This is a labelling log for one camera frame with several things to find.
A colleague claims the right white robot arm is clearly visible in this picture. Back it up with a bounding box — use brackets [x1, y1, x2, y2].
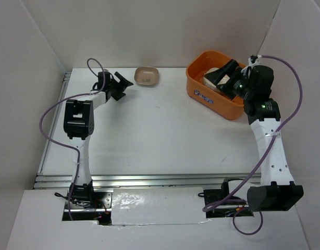
[202, 55, 304, 212]

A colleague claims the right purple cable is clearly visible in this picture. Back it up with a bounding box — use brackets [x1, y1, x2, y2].
[202, 54, 304, 235]

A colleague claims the white foil cover plate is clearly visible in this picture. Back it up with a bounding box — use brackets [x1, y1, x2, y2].
[111, 187, 207, 226]

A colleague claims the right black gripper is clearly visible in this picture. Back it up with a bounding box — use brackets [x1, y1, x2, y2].
[204, 58, 254, 100]

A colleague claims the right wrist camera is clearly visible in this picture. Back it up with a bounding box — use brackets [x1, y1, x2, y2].
[248, 55, 262, 68]

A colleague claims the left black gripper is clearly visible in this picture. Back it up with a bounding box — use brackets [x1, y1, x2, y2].
[108, 72, 133, 101]

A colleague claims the cream square plate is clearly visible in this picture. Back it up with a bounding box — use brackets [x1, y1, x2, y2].
[203, 68, 229, 93]

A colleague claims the purple cable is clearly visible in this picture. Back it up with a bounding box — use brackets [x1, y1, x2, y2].
[39, 57, 108, 221]
[202, 54, 304, 235]

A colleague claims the orange plastic bin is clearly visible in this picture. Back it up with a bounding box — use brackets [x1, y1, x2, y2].
[186, 50, 244, 120]

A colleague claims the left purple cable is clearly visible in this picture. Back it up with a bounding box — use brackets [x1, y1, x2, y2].
[39, 57, 108, 221]

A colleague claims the brown square plate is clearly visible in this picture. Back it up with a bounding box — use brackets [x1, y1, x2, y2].
[134, 66, 159, 86]

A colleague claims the aluminium rail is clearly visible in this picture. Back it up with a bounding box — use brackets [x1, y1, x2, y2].
[33, 173, 228, 189]

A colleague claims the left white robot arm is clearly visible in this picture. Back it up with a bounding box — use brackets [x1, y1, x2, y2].
[63, 71, 133, 208]

